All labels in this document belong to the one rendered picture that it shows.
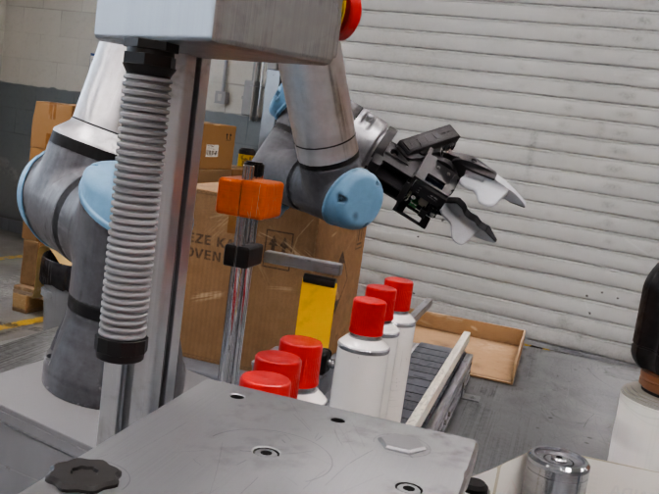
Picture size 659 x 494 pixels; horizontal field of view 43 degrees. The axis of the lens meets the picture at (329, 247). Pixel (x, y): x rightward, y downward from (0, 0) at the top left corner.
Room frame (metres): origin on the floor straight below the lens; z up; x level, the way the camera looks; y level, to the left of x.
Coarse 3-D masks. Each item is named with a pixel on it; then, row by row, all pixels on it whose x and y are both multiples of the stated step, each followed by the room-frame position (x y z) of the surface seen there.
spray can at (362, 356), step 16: (368, 304) 0.79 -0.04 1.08; (384, 304) 0.80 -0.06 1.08; (352, 320) 0.80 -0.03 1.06; (368, 320) 0.79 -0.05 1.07; (352, 336) 0.80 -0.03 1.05; (368, 336) 0.79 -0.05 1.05; (336, 352) 0.80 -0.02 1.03; (352, 352) 0.78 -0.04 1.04; (368, 352) 0.78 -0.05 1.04; (384, 352) 0.79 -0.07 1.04; (336, 368) 0.79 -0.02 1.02; (352, 368) 0.78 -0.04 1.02; (368, 368) 0.78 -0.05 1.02; (384, 368) 0.79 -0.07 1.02; (336, 384) 0.79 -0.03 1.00; (352, 384) 0.78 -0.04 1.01; (368, 384) 0.78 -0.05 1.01; (336, 400) 0.79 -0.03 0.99; (352, 400) 0.78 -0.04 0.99; (368, 400) 0.78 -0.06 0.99
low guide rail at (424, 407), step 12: (468, 336) 1.43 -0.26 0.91; (456, 348) 1.33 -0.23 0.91; (456, 360) 1.30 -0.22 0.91; (444, 372) 1.18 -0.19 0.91; (432, 384) 1.12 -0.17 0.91; (444, 384) 1.18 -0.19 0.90; (432, 396) 1.07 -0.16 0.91; (420, 408) 1.01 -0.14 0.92; (408, 420) 0.96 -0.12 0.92; (420, 420) 0.98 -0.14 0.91
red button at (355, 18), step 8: (352, 0) 0.59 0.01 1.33; (360, 0) 0.59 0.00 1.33; (352, 8) 0.59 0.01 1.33; (360, 8) 0.59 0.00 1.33; (344, 16) 0.59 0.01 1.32; (352, 16) 0.59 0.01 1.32; (360, 16) 0.59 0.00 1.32; (344, 24) 0.59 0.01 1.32; (352, 24) 0.59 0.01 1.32; (344, 32) 0.59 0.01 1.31; (352, 32) 0.59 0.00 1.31
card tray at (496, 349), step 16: (432, 320) 1.80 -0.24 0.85; (448, 320) 1.79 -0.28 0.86; (464, 320) 1.78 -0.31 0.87; (416, 336) 1.71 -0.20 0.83; (432, 336) 1.73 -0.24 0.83; (448, 336) 1.75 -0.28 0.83; (480, 336) 1.77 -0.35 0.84; (496, 336) 1.76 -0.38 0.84; (512, 336) 1.75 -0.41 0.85; (480, 352) 1.65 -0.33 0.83; (496, 352) 1.67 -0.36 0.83; (512, 352) 1.69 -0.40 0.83; (480, 368) 1.53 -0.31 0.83; (496, 368) 1.55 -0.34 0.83; (512, 368) 1.56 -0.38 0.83; (512, 384) 1.46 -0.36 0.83
